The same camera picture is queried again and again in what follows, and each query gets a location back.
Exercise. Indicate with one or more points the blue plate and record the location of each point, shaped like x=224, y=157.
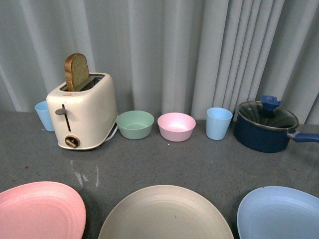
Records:
x=276, y=212

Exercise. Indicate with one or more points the pink plate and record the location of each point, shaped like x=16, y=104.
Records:
x=42, y=210

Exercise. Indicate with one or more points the pink bowl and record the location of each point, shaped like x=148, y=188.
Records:
x=176, y=127

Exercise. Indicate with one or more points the green bowl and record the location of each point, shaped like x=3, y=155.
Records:
x=135, y=124

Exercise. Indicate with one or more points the light blue cup right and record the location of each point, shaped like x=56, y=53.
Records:
x=217, y=122

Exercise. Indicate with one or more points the light blue cup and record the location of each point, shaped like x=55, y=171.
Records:
x=217, y=122
x=43, y=113

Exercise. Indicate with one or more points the grey curtain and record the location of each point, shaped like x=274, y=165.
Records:
x=166, y=55

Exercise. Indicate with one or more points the cream white toaster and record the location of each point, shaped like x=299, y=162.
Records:
x=84, y=119

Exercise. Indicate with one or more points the beige plate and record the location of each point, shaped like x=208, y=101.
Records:
x=165, y=212

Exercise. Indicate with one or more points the bread slice in toaster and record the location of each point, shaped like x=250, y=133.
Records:
x=76, y=71

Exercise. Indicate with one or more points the dark blue saucepan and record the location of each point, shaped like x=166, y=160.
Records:
x=267, y=140

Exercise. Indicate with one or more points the glass pot lid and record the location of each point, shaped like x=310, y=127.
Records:
x=268, y=114

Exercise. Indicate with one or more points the light blue cup left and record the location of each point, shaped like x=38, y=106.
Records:
x=43, y=113

